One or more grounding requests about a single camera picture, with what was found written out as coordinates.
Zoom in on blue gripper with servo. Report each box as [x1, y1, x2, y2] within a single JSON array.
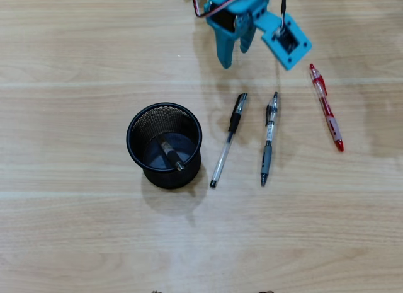
[[204, 0, 271, 70]]

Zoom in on clear pen with black cap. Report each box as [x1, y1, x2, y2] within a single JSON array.
[[209, 92, 249, 189]]

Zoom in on grey grip retractable pen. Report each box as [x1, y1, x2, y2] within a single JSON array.
[[259, 91, 279, 187]]

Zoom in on red retractable pen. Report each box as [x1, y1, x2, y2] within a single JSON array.
[[309, 63, 345, 152]]

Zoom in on black grip chrome tip pen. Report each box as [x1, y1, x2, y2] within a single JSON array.
[[156, 134, 186, 173]]

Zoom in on black mesh pen holder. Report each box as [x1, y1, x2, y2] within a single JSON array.
[[126, 101, 203, 190]]

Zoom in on blue wrist camera module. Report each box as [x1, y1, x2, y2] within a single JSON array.
[[253, 9, 314, 71]]

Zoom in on red white servo wires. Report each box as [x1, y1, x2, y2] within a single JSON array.
[[191, 0, 243, 19]]

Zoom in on black camera cable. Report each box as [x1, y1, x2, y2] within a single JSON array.
[[279, 0, 288, 32]]

